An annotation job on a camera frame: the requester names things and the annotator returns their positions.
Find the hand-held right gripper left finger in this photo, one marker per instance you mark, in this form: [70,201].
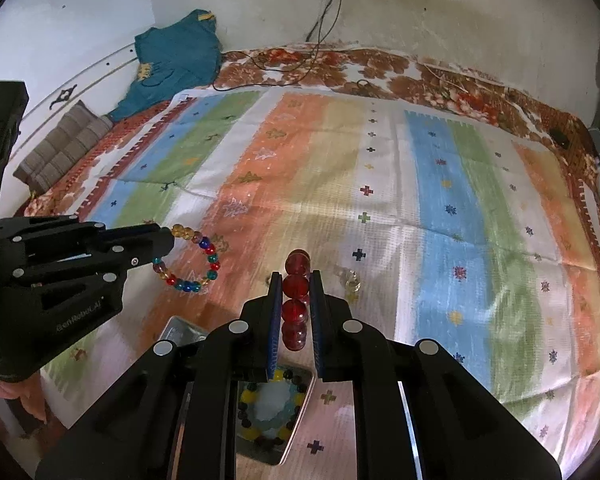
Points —
[275,325]

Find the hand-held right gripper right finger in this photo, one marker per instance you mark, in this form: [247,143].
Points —
[316,325]

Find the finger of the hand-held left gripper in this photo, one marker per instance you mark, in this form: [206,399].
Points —
[80,265]
[130,234]

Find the silver metal tin box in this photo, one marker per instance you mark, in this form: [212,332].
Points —
[300,410]

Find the person's left hand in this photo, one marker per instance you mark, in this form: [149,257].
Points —
[10,391]

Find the brown striped folded cloth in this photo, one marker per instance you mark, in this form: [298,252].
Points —
[62,150]

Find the striped colourful cloth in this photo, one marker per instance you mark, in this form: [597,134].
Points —
[430,210]

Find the white bed headboard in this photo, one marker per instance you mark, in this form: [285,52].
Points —
[80,75]

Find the teal shirt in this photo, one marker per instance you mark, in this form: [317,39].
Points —
[175,60]

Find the small black loop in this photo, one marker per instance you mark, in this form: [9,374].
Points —
[364,84]

